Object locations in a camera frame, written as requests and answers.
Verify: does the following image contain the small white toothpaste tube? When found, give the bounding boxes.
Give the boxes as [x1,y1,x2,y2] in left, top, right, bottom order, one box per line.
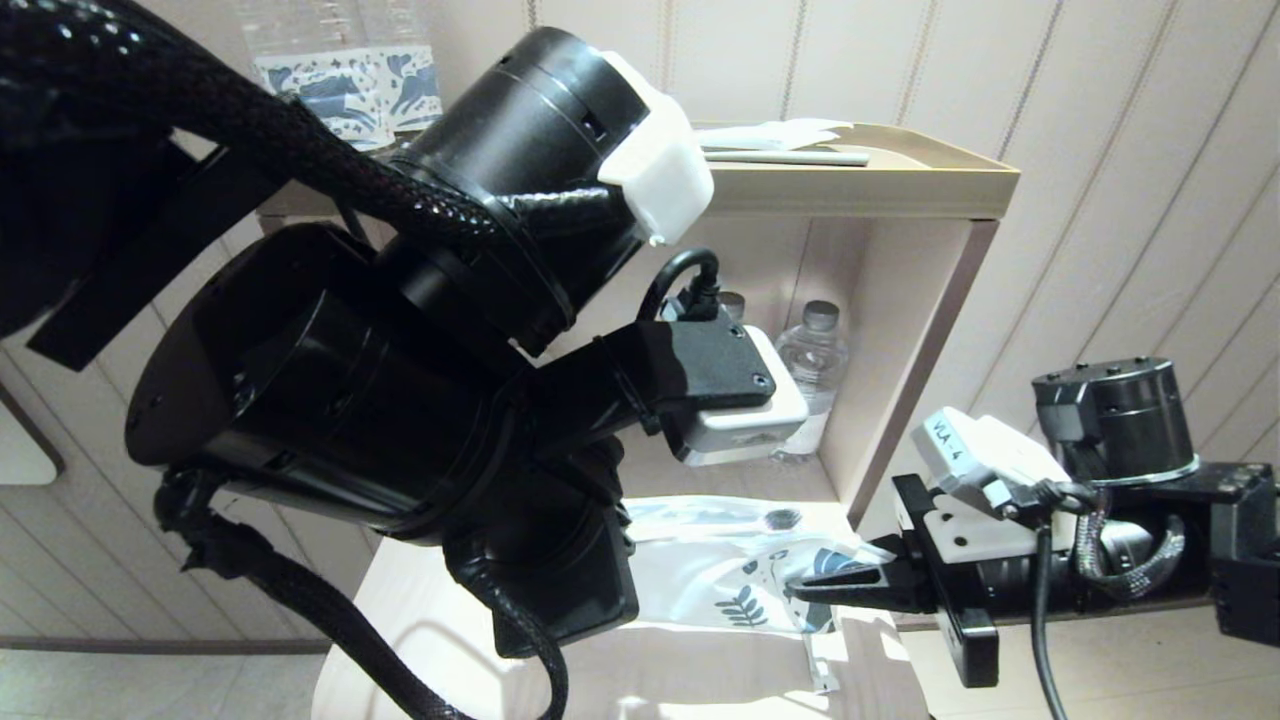
[803,630,841,694]

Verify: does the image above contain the white toothbrush dark bristles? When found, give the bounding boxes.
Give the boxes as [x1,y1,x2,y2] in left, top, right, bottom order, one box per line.
[630,505,803,533]

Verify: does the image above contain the white blue patterned pouch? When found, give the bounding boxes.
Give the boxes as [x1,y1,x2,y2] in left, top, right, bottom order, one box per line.
[625,497,893,636]

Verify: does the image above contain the beige wooden shelf cabinet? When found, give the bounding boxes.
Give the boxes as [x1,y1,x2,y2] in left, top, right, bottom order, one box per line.
[310,215,1001,720]

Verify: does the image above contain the grey-green toothbrush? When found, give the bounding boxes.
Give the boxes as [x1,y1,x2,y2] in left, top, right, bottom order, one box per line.
[705,150,871,168]

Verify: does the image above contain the white paper wrapper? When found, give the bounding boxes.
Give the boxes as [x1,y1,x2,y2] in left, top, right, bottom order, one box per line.
[693,119,854,153]

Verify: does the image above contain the large blue-label water bottle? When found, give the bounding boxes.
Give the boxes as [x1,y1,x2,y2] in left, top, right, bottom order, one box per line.
[245,0,393,153]
[362,0,444,133]

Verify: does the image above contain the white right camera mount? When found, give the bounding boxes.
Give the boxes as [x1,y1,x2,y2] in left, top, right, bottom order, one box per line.
[925,508,1043,563]

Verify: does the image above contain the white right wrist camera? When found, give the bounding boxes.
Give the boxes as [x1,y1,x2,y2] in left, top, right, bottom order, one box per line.
[912,407,1076,521]

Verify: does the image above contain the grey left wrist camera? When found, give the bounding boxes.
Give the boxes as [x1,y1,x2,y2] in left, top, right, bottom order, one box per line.
[662,325,809,468]

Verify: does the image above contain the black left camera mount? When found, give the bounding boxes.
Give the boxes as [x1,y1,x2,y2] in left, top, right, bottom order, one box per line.
[598,320,778,433]

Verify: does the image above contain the black left camera cable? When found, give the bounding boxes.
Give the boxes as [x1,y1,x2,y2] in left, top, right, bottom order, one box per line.
[636,248,723,323]

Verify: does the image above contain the black braided cable sleeve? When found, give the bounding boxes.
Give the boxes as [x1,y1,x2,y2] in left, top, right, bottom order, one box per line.
[0,0,571,720]

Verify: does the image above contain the white brown-edged wall panel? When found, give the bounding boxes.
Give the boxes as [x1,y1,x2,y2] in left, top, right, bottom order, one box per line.
[0,385,66,488]

